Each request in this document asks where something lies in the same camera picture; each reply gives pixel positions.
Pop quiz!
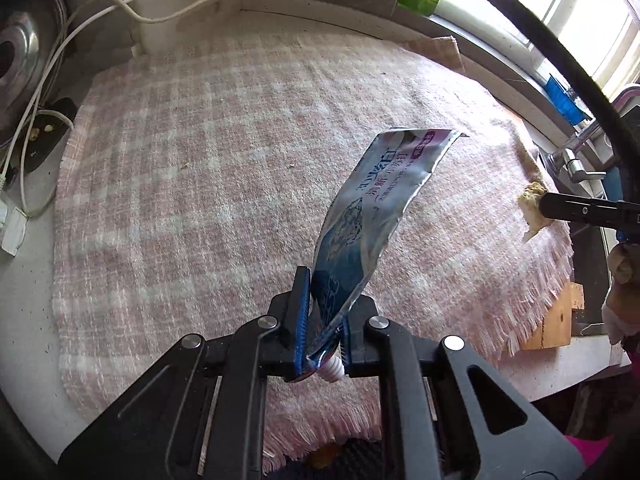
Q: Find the beige bread piece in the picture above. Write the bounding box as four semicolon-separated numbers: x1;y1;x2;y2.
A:
519;182;555;244

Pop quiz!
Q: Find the thick white cable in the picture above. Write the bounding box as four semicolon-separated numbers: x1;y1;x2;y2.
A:
0;0;275;218

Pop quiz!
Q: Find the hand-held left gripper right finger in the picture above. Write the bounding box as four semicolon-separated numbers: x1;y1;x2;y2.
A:
342;296;586;480

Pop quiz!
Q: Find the pink checked towel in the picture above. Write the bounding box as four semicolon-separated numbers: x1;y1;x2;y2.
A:
50;35;575;461

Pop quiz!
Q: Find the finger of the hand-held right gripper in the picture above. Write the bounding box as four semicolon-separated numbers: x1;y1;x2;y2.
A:
539;191;626;230

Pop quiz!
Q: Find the white power plug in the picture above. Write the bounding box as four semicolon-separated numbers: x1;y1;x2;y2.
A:
0;195;29;256

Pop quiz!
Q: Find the wooden cutting board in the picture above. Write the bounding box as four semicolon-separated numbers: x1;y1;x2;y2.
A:
520;280;586;352

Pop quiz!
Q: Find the pink clothing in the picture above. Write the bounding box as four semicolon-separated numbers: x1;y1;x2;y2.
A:
565;435;615;480

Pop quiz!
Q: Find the metal faucet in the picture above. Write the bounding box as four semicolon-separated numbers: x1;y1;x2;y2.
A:
547;85;640;186

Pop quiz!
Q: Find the person's right hand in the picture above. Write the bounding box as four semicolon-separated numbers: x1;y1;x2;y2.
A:
601;242;640;347

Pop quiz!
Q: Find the thin white cable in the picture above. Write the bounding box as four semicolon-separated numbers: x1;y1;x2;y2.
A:
0;0;76;191

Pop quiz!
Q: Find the blue plastic object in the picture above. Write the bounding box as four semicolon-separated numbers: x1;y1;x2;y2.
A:
545;74;592;124

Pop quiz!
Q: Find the metal pot lid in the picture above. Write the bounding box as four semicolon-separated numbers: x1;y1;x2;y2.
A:
0;0;69;152

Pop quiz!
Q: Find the thick black cable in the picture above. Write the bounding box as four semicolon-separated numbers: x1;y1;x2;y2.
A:
439;0;640;176

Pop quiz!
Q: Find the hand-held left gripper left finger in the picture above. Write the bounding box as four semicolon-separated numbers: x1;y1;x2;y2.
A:
57;266;313;480

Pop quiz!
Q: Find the blue white toothpaste tube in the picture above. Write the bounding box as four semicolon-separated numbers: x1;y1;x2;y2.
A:
305;128;468;383

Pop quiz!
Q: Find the dark ribbed object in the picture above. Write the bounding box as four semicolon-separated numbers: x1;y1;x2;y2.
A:
280;437;383;480

